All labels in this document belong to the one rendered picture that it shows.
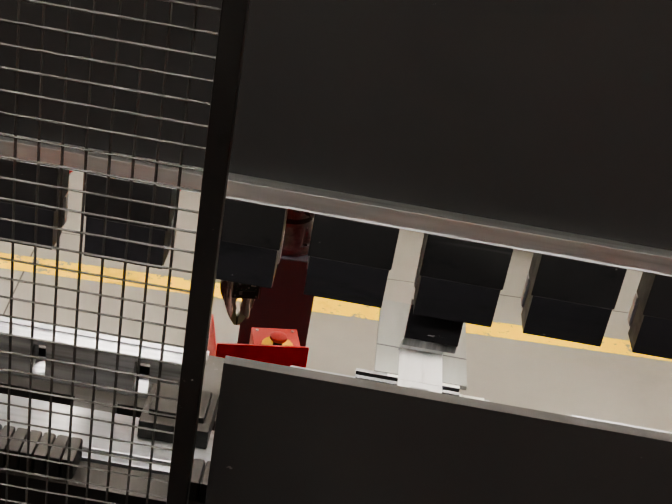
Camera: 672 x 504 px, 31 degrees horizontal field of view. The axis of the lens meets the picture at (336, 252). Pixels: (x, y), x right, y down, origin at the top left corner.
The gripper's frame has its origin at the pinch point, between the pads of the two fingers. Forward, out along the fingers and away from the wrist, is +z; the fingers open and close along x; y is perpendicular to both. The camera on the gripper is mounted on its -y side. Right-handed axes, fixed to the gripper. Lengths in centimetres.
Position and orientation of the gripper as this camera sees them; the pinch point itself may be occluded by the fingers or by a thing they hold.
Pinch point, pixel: (236, 317)
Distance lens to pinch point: 269.1
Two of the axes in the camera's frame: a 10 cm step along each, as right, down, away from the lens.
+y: 1.5, 4.3, -8.9
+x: 9.8, 0.7, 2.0
